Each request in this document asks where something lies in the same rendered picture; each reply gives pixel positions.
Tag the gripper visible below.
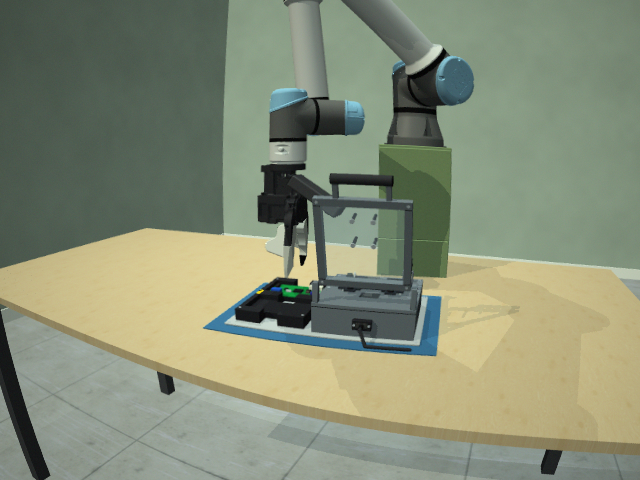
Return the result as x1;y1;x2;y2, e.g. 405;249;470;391
258;163;309;278

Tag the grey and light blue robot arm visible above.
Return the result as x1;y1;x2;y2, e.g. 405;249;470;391
269;0;474;202

